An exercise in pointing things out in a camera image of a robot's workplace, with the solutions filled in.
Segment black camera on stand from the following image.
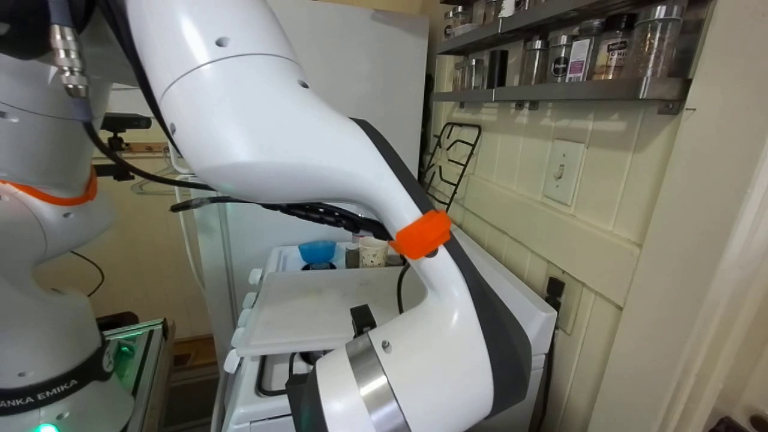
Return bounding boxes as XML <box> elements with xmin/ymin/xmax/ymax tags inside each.
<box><xmin>97</xmin><ymin>112</ymin><xmax>152</xmax><ymax>182</ymax></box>

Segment metal spice rack shelf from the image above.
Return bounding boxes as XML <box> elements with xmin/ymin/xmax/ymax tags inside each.
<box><xmin>438</xmin><ymin>0</ymin><xmax>709</xmax><ymax>115</ymax></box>

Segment white plastic chopping board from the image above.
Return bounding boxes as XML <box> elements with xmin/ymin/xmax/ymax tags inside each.
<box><xmin>231</xmin><ymin>266</ymin><xmax>426</xmax><ymax>357</ymax></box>

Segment white refrigerator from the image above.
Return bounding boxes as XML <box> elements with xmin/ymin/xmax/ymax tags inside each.
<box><xmin>186</xmin><ymin>0</ymin><xmax>429</xmax><ymax>335</ymax></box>

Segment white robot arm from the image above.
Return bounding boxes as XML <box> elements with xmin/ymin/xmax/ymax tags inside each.
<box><xmin>0</xmin><ymin>0</ymin><xmax>531</xmax><ymax>432</ymax></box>

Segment small grey shaker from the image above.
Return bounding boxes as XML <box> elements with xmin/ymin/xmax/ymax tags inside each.
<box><xmin>345</xmin><ymin>248</ymin><xmax>360</xmax><ymax>268</ymax></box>

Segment white light switch plate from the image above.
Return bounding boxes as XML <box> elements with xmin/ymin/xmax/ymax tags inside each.
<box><xmin>546</xmin><ymin>140</ymin><xmax>583</xmax><ymax>207</ymax></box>

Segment black loose stove grate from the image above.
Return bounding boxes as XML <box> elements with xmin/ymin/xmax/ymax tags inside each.
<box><xmin>423</xmin><ymin>121</ymin><xmax>483</xmax><ymax>211</ymax></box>

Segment blue plastic bowl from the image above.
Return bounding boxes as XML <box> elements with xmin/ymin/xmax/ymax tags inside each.
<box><xmin>297</xmin><ymin>241</ymin><xmax>337</xmax><ymax>266</ymax></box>

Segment large glass spice jar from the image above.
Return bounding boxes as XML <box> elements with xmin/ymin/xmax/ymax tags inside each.
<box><xmin>637</xmin><ymin>0</ymin><xmax>687</xmax><ymax>76</ymax></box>

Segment black wall plug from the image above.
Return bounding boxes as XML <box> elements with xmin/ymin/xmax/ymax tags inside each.
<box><xmin>546</xmin><ymin>277</ymin><xmax>564</xmax><ymax>310</ymax></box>

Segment white gas stove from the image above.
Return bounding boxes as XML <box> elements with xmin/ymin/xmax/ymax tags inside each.
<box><xmin>217</xmin><ymin>233</ymin><xmax>555</xmax><ymax>432</ymax></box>

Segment white paper cup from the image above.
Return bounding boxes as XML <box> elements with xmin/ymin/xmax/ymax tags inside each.
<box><xmin>360</xmin><ymin>237</ymin><xmax>386</xmax><ymax>268</ymax></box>

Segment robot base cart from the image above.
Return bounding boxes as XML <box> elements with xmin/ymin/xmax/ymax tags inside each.
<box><xmin>99</xmin><ymin>313</ymin><xmax>174</xmax><ymax>432</ymax></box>

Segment spice jar with label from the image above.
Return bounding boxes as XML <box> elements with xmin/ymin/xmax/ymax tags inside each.
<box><xmin>567</xmin><ymin>33</ymin><xmax>596</xmax><ymax>82</ymax></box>

